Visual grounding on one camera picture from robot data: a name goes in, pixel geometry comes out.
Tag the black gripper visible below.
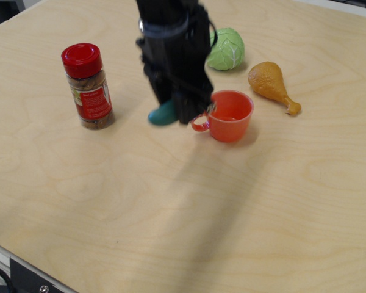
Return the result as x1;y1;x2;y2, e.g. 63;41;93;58
137;15;213;125

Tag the green toy cucumber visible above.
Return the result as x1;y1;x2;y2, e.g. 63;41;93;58
148;99;178;126

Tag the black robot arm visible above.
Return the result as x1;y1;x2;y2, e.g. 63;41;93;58
136;1;215;125

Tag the orange plastic cup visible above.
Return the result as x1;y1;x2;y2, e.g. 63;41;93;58
190;90;254;142

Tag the green toy cabbage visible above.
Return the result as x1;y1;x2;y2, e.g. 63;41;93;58
206;27;245;71

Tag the toy chicken drumstick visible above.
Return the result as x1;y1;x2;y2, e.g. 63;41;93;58
248;62;302;115

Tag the red lid spice jar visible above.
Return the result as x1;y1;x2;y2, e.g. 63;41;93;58
61;43;114;130

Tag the black corner bracket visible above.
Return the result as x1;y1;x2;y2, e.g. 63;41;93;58
9;256;76;293

